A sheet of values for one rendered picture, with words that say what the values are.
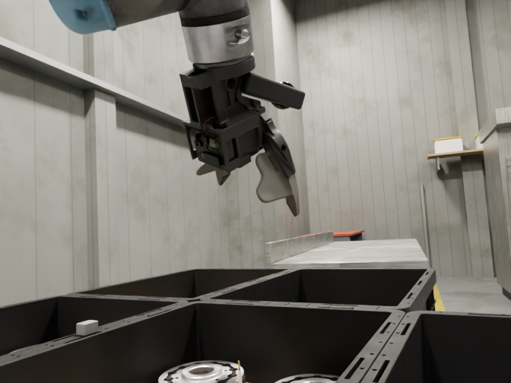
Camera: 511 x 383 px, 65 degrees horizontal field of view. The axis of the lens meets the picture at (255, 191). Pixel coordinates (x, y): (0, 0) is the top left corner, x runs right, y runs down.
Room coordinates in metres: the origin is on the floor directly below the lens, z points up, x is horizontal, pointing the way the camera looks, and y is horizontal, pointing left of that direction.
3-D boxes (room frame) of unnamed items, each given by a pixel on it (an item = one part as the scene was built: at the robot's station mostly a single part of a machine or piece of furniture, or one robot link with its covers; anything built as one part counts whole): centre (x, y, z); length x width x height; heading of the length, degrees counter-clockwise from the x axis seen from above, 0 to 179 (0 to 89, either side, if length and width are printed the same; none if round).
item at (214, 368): (0.50, 0.08, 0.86); 0.05 x 0.05 x 0.01
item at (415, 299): (0.72, -0.13, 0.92); 0.40 x 0.30 x 0.02; 152
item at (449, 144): (6.55, -3.19, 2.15); 0.43 x 0.36 x 0.24; 69
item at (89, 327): (0.44, 0.19, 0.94); 0.02 x 0.01 x 0.01; 152
